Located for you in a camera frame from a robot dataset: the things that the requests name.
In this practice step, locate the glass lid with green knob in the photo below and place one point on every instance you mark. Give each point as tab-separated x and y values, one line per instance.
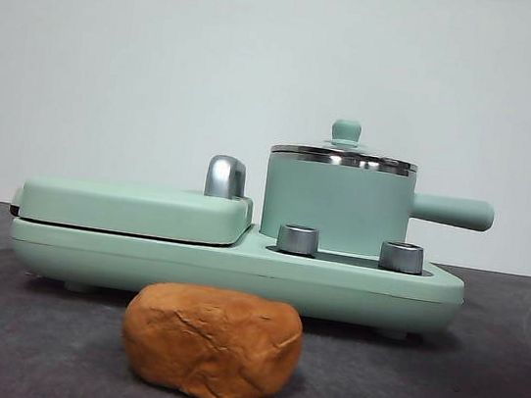
346	131

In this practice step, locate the mint green breakfast machine base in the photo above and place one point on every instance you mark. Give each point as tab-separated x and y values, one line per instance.
235	274

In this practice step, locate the brown potato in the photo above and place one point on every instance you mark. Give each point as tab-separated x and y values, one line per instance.
210	345

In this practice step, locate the silver control knob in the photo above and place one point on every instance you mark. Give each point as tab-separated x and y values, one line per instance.
401	258
297	239

